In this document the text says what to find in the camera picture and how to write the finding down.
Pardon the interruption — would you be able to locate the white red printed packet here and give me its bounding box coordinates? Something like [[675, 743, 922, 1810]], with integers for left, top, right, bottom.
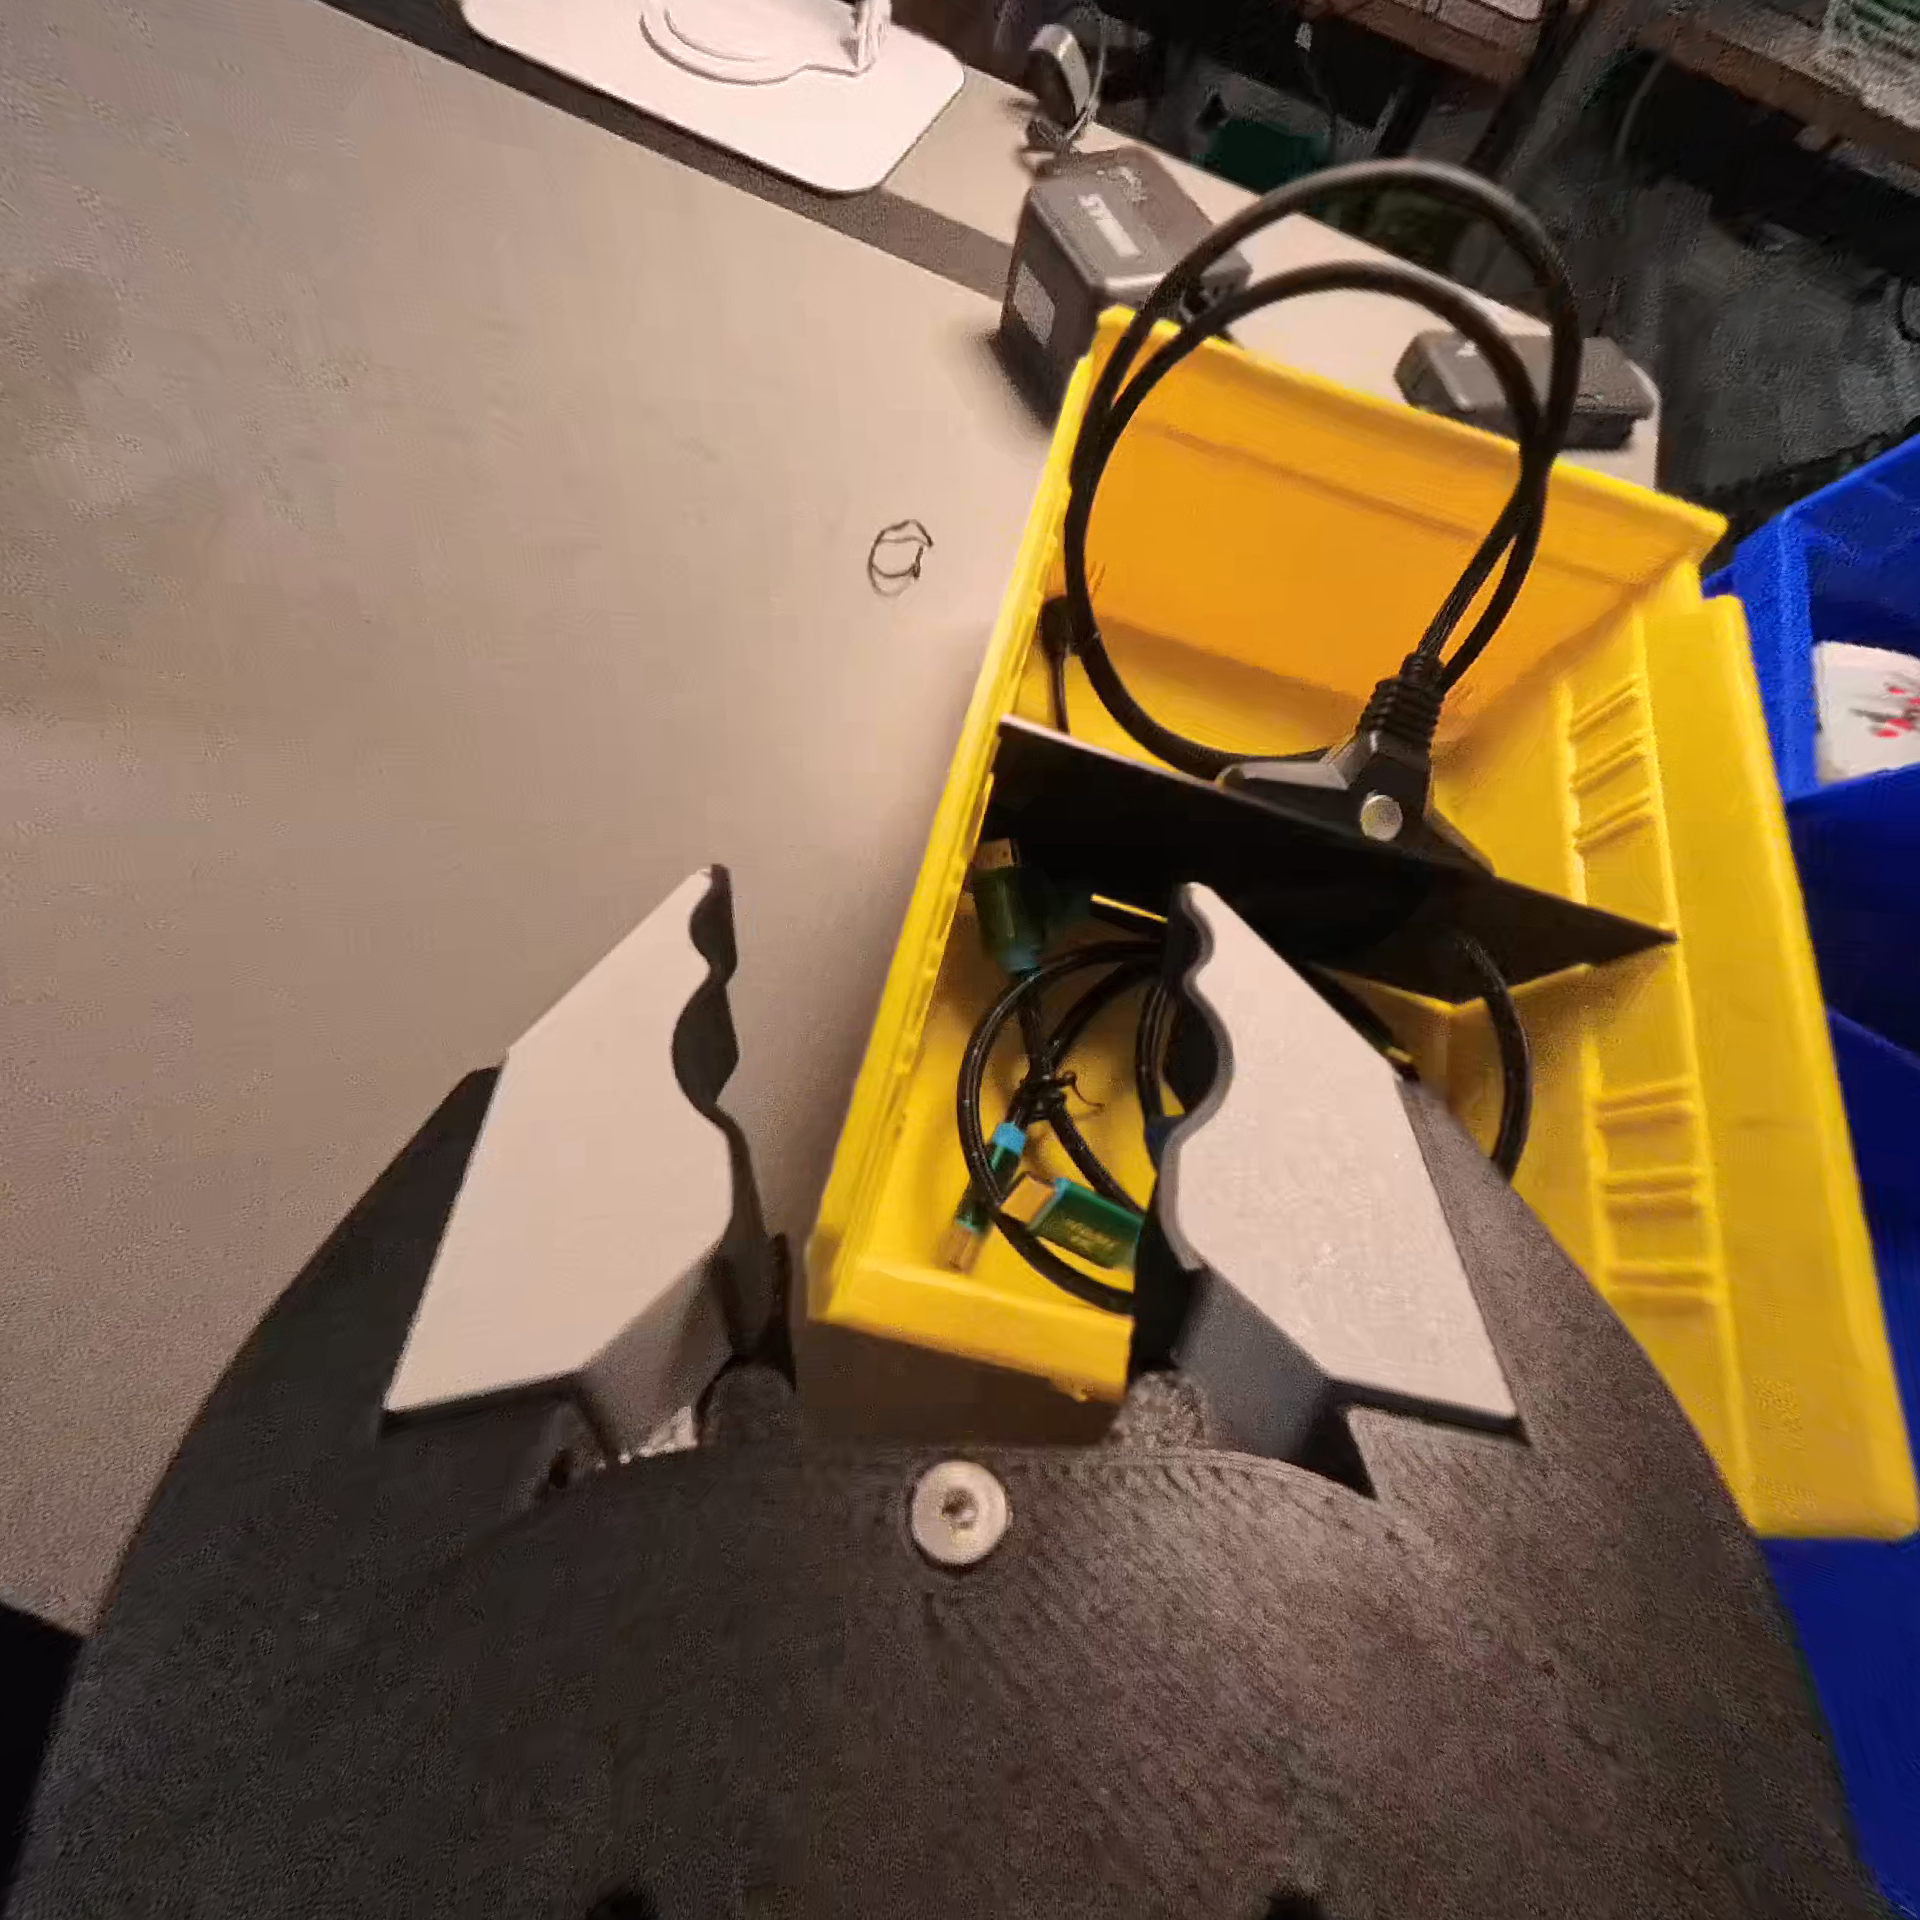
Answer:
[[1811, 640, 1920, 786]]

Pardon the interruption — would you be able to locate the large blue bin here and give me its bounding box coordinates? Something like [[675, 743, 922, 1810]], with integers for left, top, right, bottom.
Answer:
[[1699, 432, 1920, 1920]]

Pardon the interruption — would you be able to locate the black bin divider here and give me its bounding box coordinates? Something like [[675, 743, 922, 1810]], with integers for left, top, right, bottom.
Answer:
[[982, 717, 1679, 1010]]

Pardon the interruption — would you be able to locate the black square HDMI hub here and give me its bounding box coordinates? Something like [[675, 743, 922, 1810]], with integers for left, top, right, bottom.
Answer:
[[1040, 160, 1586, 781]]

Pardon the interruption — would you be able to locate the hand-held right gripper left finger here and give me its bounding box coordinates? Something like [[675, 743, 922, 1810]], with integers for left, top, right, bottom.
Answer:
[[381, 865, 792, 1466]]

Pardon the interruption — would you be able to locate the white base lamp stand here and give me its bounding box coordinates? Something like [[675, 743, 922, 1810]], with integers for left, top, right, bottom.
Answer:
[[458, 0, 966, 196]]

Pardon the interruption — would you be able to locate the black power bank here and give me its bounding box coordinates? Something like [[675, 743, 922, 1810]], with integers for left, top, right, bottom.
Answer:
[[994, 143, 1254, 410]]

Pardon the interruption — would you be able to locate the yellow bin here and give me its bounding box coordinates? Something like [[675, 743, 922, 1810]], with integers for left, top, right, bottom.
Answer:
[[805, 305, 1920, 1544]]

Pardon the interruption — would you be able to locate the small grey device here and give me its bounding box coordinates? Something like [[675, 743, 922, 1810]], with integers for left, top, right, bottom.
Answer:
[[1391, 327, 1661, 453]]

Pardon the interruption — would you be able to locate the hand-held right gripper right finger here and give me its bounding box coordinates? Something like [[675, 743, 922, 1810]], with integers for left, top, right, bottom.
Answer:
[[1132, 880, 1525, 1479]]

